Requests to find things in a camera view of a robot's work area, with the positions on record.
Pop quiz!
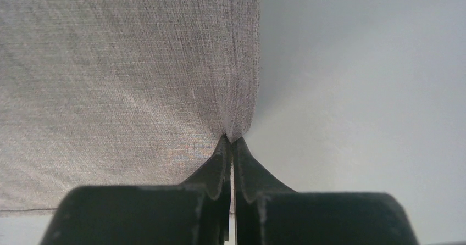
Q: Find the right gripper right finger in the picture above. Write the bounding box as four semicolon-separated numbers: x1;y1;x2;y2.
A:
232;139;418;244

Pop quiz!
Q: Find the grey cloth napkin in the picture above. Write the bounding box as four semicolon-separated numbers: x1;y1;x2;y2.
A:
1;0;260;216

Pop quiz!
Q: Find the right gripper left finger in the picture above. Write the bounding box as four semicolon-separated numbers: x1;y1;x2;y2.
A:
41;136;231;244

